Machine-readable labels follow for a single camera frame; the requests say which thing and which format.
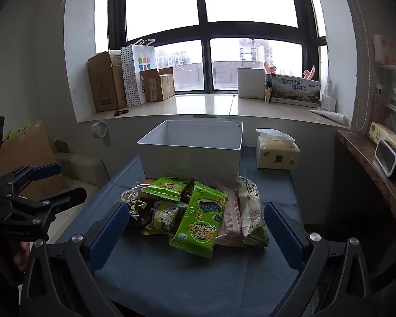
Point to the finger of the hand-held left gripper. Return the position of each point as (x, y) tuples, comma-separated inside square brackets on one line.
[(64, 198), (46, 170)]

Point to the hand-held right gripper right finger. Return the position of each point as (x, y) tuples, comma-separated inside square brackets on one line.
[(283, 234)]

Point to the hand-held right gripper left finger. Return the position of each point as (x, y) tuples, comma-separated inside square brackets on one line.
[(107, 234)]

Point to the dark brown gold packet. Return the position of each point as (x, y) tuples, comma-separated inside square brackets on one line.
[(140, 209)]

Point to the white rice cracker packet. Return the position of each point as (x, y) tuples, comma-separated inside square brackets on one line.
[(250, 208)]

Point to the clear snack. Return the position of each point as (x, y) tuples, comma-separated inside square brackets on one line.
[(132, 194)]

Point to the pale pink snack packet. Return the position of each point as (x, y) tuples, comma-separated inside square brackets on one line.
[(231, 218)]

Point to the olive green snack packet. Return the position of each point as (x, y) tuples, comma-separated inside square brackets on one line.
[(165, 216)]

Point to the long orange snack packet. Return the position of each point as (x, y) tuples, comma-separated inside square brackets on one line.
[(149, 181)]

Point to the small green seaweed packet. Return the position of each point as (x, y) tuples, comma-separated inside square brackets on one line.
[(166, 186)]

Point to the large green seaweed packet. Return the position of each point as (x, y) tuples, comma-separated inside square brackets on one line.
[(198, 224)]

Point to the white storage box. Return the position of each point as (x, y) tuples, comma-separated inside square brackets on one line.
[(191, 161)]

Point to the person's left hand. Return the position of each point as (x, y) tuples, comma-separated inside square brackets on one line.
[(21, 252)]

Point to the flat brown cardboard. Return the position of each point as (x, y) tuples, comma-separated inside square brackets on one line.
[(29, 152)]

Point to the beige box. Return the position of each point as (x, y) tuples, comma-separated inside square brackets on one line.
[(85, 171)]

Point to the soft tissue pack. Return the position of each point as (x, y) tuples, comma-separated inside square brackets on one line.
[(277, 155)]

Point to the blue cloth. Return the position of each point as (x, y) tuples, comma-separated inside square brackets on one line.
[(184, 280)]

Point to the black scissors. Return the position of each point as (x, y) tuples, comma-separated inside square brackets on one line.
[(120, 112)]

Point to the large cardboard box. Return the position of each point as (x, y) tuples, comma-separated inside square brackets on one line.
[(105, 82)]

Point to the wooden side shelf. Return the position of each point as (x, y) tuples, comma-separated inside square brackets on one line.
[(359, 152)]

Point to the polka dot paper bag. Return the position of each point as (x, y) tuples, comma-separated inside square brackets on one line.
[(130, 79)]

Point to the white tube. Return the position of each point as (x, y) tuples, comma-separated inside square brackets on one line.
[(330, 116)]

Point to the white container black window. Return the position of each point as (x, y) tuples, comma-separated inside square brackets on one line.
[(387, 158)]

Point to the white plastic bottle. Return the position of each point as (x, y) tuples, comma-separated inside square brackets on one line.
[(328, 102)]

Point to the green white tissue box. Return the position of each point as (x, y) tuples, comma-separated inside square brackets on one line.
[(379, 132)]

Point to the small open cardboard box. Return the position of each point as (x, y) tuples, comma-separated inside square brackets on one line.
[(161, 87)]

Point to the landscape printed box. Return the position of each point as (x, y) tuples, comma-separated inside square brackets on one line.
[(293, 89)]

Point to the white paper bag coloured squares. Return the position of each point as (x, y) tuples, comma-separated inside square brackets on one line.
[(145, 56)]

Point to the plain white box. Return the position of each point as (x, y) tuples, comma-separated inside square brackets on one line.
[(250, 84)]

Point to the pink plastic item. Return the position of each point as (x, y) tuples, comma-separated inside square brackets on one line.
[(270, 67), (308, 72)]

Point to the floral storage box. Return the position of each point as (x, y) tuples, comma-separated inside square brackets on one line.
[(389, 49)]

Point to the round white wall fitting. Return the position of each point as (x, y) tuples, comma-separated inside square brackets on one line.
[(99, 129)]

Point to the black window frame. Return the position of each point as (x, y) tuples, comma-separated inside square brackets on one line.
[(204, 29)]

